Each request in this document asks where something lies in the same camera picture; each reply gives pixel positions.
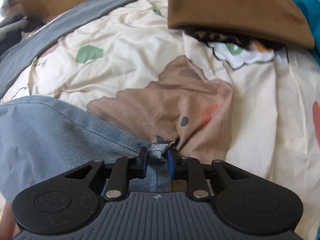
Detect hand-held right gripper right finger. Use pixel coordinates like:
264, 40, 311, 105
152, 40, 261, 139
167, 148, 250, 200

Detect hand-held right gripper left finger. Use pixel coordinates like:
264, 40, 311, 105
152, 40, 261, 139
64, 146, 148, 200

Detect blue denim pants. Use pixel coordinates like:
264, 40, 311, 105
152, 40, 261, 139
0, 0, 173, 203

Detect black clothes pile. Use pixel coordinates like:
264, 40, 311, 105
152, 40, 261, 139
0, 12, 45, 58

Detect cream bear print blanket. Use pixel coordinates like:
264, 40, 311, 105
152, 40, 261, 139
0, 0, 320, 240

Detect brown folded garment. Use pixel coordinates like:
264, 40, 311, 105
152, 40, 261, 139
166, 0, 315, 49

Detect teal printed blanket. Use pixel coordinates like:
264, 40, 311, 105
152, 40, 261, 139
282, 0, 320, 65

